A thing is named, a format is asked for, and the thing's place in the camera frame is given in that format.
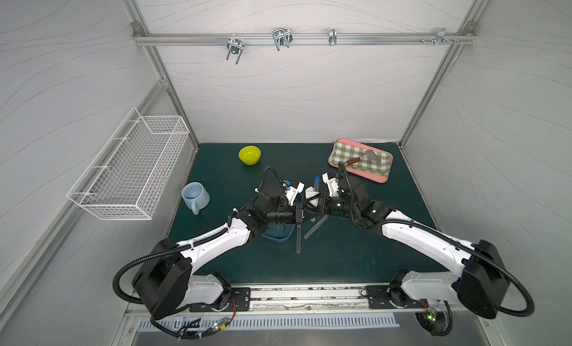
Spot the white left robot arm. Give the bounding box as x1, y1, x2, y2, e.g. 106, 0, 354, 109
112, 180, 320, 320

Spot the uncapped clear test tube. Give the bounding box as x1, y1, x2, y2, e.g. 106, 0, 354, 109
296, 223, 302, 255

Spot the test tube with blue cap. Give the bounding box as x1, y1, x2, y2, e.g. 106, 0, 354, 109
304, 215, 329, 240

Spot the blue translucent plastic container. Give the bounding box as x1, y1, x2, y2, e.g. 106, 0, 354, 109
261, 223, 294, 245

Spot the green checkered cloth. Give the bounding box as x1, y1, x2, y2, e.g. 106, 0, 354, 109
329, 141, 393, 176

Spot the pink tray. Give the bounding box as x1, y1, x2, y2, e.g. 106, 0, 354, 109
327, 137, 395, 184

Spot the yellow-green plastic bowl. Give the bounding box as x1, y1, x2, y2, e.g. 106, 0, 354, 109
238, 146, 262, 166

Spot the light blue ribbed mug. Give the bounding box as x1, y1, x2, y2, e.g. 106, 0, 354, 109
181, 182, 211, 216

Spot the metal clamp hook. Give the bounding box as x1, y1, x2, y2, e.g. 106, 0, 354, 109
272, 28, 293, 51

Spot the metal U-bolt hook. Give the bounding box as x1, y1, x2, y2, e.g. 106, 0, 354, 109
226, 38, 244, 64

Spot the spatula with wooden handle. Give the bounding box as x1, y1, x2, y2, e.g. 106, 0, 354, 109
345, 149, 381, 165

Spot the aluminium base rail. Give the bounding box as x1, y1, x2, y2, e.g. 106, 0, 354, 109
191, 280, 466, 313

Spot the white slotted cable duct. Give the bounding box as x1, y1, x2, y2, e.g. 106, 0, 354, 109
158, 313, 399, 331

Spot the small metal ring hook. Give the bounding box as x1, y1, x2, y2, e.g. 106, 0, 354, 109
329, 28, 338, 46

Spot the white wire basket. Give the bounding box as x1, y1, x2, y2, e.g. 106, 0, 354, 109
66, 108, 189, 221

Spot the metal bracket hook right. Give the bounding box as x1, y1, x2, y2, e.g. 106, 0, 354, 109
419, 29, 460, 46

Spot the aluminium top rail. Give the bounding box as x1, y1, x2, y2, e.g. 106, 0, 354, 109
134, 32, 477, 46

